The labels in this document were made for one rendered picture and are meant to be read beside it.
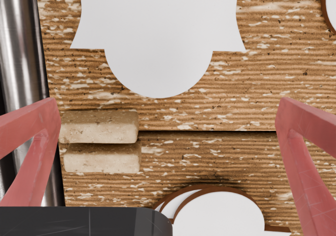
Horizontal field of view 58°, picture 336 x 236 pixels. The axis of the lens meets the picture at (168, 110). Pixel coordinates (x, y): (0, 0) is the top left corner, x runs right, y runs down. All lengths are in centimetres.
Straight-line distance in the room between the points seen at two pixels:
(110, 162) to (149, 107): 5
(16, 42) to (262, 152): 22
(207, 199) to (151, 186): 5
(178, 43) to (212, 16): 3
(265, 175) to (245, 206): 4
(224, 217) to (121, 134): 11
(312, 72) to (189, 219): 16
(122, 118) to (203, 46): 8
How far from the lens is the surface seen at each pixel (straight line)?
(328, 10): 25
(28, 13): 27
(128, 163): 24
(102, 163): 24
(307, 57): 26
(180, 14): 22
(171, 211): 28
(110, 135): 23
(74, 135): 23
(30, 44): 27
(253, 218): 28
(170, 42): 22
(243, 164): 28
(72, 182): 29
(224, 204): 27
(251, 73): 25
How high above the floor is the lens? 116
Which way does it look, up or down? 69 degrees down
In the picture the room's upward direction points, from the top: 176 degrees clockwise
